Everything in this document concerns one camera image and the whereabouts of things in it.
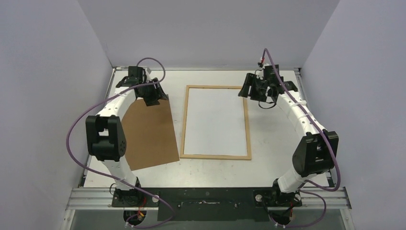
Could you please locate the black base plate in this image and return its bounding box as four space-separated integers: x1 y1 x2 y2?
111 187 302 222

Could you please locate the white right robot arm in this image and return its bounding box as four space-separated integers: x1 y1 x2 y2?
238 65 339 206

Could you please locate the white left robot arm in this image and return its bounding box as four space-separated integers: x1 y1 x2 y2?
85 66 169 207

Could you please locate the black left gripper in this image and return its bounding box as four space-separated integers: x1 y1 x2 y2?
139 79 168 106

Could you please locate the brown cardboard backing board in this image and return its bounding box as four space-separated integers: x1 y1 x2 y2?
122 100 180 171

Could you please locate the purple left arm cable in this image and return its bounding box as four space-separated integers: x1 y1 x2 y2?
66 57 176 229

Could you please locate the aluminium front rail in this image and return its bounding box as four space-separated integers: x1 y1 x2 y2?
67 187 351 210

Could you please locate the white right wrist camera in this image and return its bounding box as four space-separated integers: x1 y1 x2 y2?
255 56 266 74

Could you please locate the colourful photo print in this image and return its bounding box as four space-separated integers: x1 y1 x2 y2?
184 88 248 157

